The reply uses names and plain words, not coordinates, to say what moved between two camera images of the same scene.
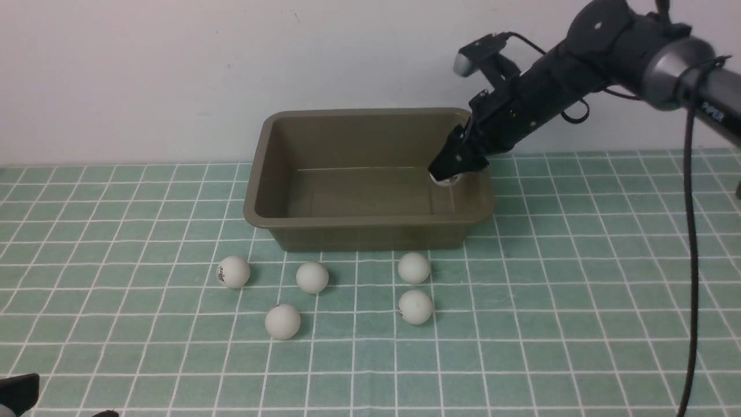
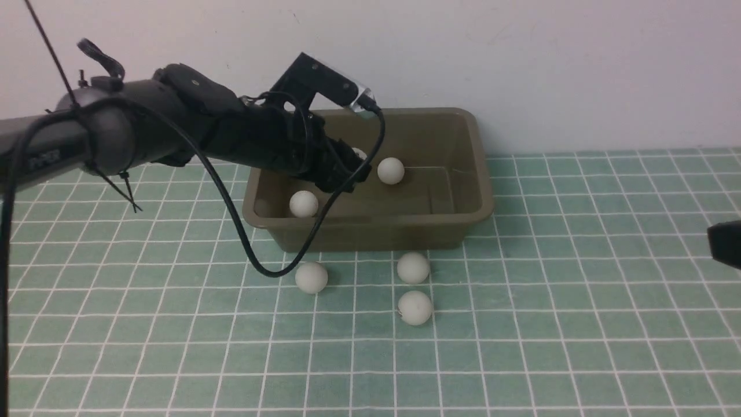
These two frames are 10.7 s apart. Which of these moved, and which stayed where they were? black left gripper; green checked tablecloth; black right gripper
Moved: black right gripper; black left gripper
Stayed: green checked tablecloth
